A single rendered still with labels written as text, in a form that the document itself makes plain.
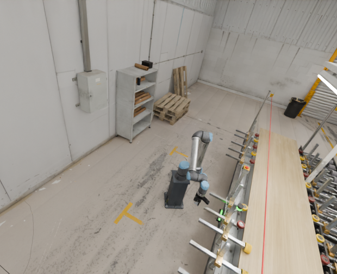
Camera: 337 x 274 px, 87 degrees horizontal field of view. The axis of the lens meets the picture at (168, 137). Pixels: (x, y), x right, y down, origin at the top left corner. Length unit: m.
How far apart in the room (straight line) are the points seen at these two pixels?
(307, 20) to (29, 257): 9.83
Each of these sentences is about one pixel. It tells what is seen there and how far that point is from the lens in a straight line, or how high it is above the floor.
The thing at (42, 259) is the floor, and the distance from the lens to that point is 2.95.
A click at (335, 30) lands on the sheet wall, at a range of 9.45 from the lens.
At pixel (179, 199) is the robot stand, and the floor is 0.20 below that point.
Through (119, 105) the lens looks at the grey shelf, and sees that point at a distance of 3.98.
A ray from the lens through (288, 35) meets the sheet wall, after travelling 9.21.
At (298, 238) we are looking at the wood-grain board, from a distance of 2.56.
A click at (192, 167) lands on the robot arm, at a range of 2.09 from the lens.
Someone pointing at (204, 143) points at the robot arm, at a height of 1.32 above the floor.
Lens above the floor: 2.59
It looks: 34 degrees down
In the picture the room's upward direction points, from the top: 12 degrees clockwise
